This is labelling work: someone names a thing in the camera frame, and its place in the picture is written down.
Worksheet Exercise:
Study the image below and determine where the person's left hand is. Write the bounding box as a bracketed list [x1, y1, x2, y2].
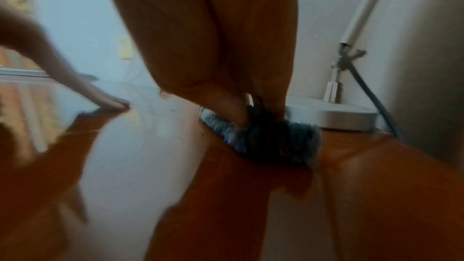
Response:
[0, 5, 131, 111]

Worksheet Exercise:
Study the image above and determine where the person's right hand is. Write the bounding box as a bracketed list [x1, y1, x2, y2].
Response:
[99, 0, 299, 128]

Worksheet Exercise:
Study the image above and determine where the cream wall socket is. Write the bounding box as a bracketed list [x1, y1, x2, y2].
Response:
[118, 36, 134, 60]

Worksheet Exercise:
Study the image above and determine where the white desk lamp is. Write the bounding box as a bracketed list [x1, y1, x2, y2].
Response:
[286, 0, 396, 133]

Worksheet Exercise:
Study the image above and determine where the white window sill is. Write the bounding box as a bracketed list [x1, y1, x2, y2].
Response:
[0, 66, 99, 81]

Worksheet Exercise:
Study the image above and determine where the grey lamp cable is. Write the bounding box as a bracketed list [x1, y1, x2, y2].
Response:
[346, 60, 405, 142]

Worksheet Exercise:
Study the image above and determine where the grey-blue fluffy cleaning cloth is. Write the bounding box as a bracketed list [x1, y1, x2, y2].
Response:
[198, 104, 324, 172]

